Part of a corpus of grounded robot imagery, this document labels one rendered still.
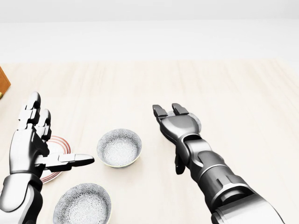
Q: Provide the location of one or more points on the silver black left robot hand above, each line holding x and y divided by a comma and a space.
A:
23, 151

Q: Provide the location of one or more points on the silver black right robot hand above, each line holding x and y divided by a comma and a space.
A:
181, 124

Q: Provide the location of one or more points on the wooden cabinet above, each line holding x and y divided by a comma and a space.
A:
3, 80

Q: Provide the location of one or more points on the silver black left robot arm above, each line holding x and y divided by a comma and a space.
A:
16, 200

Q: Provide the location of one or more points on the white plate with red rings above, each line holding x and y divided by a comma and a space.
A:
61, 145

